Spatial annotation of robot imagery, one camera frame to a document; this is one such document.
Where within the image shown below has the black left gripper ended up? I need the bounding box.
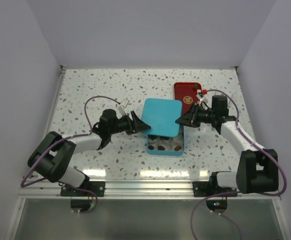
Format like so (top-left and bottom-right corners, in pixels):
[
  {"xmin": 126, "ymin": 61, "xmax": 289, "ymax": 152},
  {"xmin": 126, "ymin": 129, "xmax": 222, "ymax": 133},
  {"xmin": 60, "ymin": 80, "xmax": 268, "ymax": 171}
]
[{"xmin": 108, "ymin": 110, "xmax": 151, "ymax": 136}]

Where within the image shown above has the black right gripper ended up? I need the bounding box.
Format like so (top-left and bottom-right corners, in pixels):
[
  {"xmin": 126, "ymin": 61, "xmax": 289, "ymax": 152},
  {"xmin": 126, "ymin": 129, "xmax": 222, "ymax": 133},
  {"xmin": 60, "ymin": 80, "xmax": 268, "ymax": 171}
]
[{"xmin": 175, "ymin": 102, "xmax": 216, "ymax": 128}]

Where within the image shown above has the teal tin lid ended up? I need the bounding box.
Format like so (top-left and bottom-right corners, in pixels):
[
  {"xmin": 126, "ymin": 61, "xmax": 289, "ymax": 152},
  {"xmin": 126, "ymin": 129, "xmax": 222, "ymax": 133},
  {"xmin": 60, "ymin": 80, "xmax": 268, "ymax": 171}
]
[{"xmin": 141, "ymin": 98, "xmax": 182, "ymax": 138}]

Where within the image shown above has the teal tin box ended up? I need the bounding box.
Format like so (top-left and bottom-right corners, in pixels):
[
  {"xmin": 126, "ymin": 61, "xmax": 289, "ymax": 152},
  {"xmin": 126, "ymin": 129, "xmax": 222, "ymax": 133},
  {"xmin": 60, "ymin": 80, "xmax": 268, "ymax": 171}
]
[{"xmin": 146, "ymin": 130, "xmax": 185, "ymax": 157}]

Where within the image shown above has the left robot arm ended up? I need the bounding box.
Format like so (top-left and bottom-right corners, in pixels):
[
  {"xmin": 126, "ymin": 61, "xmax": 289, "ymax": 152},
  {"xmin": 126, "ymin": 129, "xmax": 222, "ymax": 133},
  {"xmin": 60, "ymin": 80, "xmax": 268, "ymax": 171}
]
[{"xmin": 27, "ymin": 109, "xmax": 151, "ymax": 197}]

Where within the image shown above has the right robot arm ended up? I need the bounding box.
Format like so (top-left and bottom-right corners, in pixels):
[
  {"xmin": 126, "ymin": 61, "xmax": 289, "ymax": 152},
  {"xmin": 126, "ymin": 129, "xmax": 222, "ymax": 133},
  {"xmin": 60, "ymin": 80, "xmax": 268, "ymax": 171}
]
[{"xmin": 175, "ymin": 95, "xmax": 279, "ymax": 197}]

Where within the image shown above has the red lacquer tray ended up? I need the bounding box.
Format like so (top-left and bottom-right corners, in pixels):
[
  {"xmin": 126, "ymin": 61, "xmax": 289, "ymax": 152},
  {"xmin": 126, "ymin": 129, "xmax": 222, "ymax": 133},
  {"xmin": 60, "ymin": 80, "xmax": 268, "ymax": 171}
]
[{"xmin": 173, "ymin": 82, "xmax": 202, "ymax": 115}]

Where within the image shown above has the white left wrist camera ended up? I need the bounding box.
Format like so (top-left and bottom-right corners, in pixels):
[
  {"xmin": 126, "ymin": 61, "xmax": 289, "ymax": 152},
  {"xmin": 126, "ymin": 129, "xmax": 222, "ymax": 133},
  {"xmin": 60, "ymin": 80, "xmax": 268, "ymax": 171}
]
[{"xmin": 117, "ymin": 98, "xmax": 130, "ymax": 116}]

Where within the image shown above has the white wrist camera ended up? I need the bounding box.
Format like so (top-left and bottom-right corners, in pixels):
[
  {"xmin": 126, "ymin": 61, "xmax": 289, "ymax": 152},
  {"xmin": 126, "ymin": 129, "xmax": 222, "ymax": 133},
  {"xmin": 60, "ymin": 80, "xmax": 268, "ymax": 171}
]
[
  {"xmin": 117, "ymin": 98, "xmax": 130, "ymax": 116},
  {"xmin": 196, "ymin": 89, "xmax": 209, "ymax": 105}
]

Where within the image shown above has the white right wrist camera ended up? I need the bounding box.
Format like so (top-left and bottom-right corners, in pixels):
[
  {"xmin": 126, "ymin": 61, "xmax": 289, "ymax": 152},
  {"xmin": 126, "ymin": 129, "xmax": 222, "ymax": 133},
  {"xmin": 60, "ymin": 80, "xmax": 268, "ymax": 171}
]
[{"xmin": 196, "ymin": 89, "xmax": 209, "ymax": 105}]

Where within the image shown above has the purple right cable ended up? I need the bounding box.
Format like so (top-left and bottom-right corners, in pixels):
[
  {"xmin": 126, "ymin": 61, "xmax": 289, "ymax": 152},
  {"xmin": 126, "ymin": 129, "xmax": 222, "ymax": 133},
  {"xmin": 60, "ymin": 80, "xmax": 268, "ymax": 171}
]
[{"xmin": 190, "ymin": 88, "xmax": 288, "ymax": 240}]

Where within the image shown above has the purple cable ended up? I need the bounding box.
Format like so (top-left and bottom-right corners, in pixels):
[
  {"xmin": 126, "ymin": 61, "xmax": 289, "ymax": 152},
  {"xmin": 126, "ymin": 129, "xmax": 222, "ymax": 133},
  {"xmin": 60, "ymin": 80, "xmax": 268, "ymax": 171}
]
[
  {"xmin": 20, "ymin": 95, "xmax": 121, "ymax": 188},
  {"xmin": 190, "ymin": 88, "xmax": 288, "ymax": 240}
]

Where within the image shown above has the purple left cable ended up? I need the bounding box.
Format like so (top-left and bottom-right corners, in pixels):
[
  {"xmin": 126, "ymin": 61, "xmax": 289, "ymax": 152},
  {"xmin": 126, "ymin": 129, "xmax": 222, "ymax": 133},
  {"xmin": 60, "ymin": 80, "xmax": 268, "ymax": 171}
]
[{"xmin": 20, "ymin": 95, "xmax": 121, "ymax": 188}]

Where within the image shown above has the aluminium mounting rail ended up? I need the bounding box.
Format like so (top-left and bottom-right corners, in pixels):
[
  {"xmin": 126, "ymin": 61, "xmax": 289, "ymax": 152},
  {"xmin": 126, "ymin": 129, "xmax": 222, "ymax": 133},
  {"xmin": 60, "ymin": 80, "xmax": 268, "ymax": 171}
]
[{"xmin": 20, "ymin": 177, "xmax": 279, "ymax": 199}]

